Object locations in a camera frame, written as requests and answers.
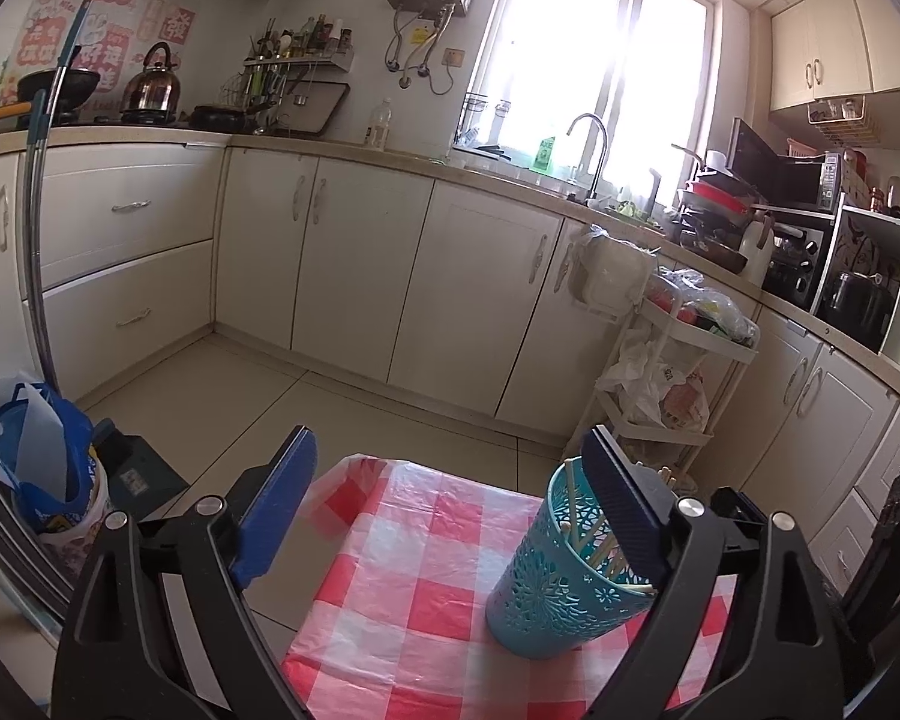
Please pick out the stack of pots and dishes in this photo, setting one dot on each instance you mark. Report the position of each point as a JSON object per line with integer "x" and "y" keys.
{"x": 720, "y": 202}

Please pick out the black toaster oven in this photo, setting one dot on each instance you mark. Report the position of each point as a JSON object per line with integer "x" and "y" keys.
{"x": 791, "y": 262}

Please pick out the blue cutout plastic basket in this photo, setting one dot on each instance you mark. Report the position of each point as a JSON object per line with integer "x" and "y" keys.
{"x": 540, "y": 592}

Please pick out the metal pole with blue grip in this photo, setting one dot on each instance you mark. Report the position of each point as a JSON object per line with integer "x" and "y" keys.
{"x": 34, "y": 240}

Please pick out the cream upper wall cabinets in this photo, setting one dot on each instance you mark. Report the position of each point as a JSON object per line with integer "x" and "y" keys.
{"x": 825, "y": 45}

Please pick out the wall power socket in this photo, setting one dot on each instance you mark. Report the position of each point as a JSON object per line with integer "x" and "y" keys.
{"x": 455, "y": 58}

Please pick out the metal baking tray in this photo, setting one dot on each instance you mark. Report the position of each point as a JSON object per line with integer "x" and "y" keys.
{"x": 322, "y": 109}

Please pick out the white plastic bag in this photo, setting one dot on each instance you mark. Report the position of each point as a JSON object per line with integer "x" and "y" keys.
{"x": 637, "y": 382}

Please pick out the clear pink snack bag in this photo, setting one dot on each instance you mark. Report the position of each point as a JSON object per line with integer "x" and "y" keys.
{"x": 686, "y": 401}

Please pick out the pile of wooden chopsticks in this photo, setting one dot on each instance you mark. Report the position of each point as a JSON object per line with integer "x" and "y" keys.
{"x": 570, "y": 495}

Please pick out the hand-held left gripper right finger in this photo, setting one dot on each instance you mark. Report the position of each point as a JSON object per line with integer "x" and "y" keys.
{"x": 630, "y": 510}

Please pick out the bag of vegetables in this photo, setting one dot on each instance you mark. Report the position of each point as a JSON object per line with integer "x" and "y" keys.
{"x": 712, "y": 307}

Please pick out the kitchen window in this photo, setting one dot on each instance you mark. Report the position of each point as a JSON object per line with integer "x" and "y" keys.
{"x": 645, "y": 90}

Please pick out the steel kettle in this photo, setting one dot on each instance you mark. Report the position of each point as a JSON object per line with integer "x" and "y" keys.
{"x": 150, "y": 90}

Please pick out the green soap bottle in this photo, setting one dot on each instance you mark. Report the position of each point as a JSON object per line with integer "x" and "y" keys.
{"x": 545, "y": 157}

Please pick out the black frying pan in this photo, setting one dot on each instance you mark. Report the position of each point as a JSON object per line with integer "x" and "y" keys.
{"x": 217, "y": 118}

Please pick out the red white checked tablecloth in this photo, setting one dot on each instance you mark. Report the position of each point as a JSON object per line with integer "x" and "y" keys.
{"x": 420, "y": 540}

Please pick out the black electric kettle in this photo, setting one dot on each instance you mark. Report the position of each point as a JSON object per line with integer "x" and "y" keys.
{"x": 855, "y": 307}

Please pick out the dark green box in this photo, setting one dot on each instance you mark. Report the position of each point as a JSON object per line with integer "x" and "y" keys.
{"x": 139, "y": 469}

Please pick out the cream kitchen base cabinets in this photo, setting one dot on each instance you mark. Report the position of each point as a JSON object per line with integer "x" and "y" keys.
{"x": 480, "y": 277}

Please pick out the black microwave oven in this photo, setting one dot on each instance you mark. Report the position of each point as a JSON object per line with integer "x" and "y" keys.
{"x": 802, "y": 184}

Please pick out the clear plastic bottle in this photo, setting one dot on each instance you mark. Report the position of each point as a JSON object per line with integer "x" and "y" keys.
{"x": 379, "y": 131}

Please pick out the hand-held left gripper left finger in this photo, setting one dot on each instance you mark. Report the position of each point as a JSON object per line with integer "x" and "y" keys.
{"x": 277, "y": 502}

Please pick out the chrome sink faucet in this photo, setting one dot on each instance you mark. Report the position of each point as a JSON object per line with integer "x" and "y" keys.
{"x": 604, "y": 157}

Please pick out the white hanging bin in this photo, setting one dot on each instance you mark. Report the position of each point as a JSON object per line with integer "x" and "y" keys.
{"x": 615, "y": 277}

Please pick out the white trolley rack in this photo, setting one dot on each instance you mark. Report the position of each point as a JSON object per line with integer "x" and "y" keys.
{"x": 690, "y": 331}

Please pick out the white plastic jug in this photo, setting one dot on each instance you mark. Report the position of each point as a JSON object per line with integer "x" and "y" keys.
{"x": 756, "y": 259}

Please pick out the black wok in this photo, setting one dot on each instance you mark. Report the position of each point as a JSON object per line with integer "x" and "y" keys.
{"x": 60, "y": 82}

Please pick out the pink wall poster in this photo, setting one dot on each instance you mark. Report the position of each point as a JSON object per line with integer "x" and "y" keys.
{"x": 120, "y": 45}

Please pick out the wall rack with utensils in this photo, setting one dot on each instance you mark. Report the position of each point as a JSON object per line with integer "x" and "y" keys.
{"x": 270, "y": 82}

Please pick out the blue plastic bag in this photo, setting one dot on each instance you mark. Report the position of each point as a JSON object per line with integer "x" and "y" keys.
{"x": 45, "y": 450}

